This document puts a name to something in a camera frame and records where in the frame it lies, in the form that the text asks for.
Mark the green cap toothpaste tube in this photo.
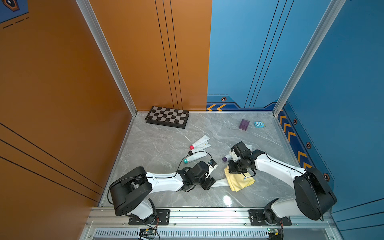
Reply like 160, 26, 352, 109
184, 152, 208, 164

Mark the yellow microfibre cloth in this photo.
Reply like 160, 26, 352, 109
224, 167, 255, 192

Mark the black cap toothpaste tube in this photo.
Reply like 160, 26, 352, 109
188, 142, 211, 156

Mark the purple cap toothpaste tube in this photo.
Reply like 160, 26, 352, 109
211, 179, 229, 188

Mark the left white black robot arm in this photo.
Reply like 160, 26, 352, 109
109, 160, 217, 225

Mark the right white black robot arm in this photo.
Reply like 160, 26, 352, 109
229, 142, 337, 226

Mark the pink cap toothpaste tube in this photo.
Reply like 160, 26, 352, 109
190, 135, 210, 150

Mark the purple cube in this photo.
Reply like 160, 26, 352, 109
239, 119, 250, 131

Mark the black white chessboard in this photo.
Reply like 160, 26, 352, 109
145, 106, 190, 129

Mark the left green circuit board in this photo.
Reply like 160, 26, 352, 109
138, 228, 158, 240

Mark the green circuit board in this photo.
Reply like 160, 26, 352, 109
138, 228, 158, 240
267, 228, 284, 240

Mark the right green circuit board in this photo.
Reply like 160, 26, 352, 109
267, 228, 284, 240

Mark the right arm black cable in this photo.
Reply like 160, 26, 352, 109
241, 151, 307, 178

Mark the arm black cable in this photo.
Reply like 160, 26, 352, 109
241, 151, 307, 178
174, 150, 214, 178

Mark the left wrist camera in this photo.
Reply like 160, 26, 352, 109
207, 160, 217, 174

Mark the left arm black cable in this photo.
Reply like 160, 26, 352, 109
174, 150, 214, 178

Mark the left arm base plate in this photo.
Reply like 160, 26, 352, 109
129, 209, 171, 226

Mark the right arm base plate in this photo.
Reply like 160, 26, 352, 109
248, 209, 292, 227

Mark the aluminium front rail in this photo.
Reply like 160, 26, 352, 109
86, 207, 336, 229

